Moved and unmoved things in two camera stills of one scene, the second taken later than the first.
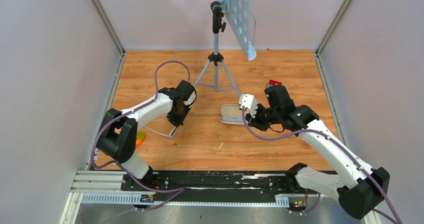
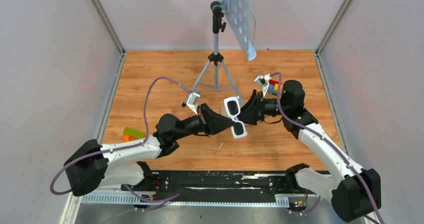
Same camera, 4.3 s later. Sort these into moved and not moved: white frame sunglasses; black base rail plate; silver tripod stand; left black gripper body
Moved: white frame sunglasses; left black gripper body
Not moved: black base rail plate; silver tripod stand
